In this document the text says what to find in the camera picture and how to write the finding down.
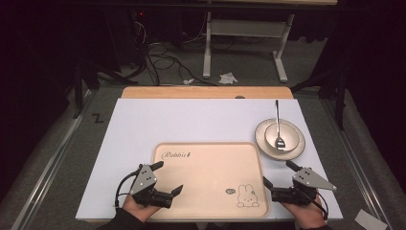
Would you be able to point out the metal spoon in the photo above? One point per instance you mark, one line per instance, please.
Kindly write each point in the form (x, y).
(278, 127)

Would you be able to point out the dark computer tower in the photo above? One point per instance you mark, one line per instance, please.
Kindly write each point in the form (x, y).
(139, 35)

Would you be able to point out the metal floor rail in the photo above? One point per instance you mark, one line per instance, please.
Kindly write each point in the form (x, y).
(354, 159)
(48, 179)

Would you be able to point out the beige tray with rabbit print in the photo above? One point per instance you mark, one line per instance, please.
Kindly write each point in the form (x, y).
(210, 179)

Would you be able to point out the small crumpled white paper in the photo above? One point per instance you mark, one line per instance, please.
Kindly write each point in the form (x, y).
(188, 81)

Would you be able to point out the cream plate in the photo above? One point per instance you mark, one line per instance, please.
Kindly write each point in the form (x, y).
(265, 147)

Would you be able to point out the dark desk grommet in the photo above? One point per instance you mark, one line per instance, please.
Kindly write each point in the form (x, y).
(239, 96)

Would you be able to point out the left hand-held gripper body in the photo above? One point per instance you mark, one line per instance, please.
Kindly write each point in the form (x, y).
(144, 182)

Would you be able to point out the white metal frame desk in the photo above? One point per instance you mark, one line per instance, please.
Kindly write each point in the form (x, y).
(245, 28)

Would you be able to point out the cream bowl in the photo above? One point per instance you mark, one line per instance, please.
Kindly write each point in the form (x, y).
(288, 135)

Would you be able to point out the flat white paper sheet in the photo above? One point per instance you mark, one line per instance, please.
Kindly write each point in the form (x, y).
(368, 220)

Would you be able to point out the black metal stand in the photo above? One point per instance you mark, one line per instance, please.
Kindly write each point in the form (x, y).
(341, 102)
(78, 92)

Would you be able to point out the person's left hand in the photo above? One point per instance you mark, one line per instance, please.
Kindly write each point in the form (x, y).
(140, 209)

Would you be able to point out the large crumpled white paper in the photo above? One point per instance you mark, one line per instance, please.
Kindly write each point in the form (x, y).
(228, 78)

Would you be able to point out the wooden desk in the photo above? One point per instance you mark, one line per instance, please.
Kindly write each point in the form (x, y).
(191, 92)

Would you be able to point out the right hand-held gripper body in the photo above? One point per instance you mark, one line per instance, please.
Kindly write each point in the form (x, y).
(306, 180)

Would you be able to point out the white board table cover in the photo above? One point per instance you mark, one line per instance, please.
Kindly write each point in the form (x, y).
(191, 121)

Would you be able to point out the person's right hand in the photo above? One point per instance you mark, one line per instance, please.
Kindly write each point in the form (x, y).
(306, 213)

